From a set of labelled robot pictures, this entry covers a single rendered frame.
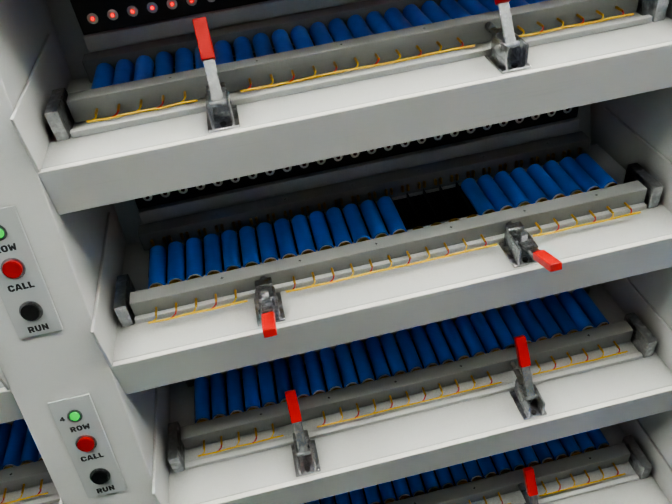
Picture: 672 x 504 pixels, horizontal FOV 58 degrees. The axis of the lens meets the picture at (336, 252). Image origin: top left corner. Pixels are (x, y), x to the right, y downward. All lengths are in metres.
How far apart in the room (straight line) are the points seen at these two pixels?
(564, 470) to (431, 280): 0.39
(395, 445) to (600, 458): 0.32
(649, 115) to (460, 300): 0.29
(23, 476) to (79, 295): 0.28
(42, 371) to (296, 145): 0.32
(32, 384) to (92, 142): 0.24
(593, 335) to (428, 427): 0.24
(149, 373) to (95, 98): 0.27
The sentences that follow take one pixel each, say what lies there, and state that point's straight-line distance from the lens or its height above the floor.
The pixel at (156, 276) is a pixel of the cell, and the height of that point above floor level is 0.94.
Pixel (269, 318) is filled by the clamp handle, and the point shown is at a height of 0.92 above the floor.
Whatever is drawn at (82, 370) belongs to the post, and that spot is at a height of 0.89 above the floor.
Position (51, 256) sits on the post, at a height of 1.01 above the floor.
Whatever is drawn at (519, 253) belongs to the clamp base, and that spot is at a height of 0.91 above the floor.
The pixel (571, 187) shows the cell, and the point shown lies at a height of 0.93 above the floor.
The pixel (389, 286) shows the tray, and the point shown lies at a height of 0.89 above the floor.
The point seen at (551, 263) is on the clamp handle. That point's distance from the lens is 0.59.
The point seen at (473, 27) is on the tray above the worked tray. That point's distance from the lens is 0.64.
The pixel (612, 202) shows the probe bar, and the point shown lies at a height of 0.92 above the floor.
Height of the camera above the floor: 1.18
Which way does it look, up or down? 23 degrees down
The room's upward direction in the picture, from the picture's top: 11 degrees counter-clockwise
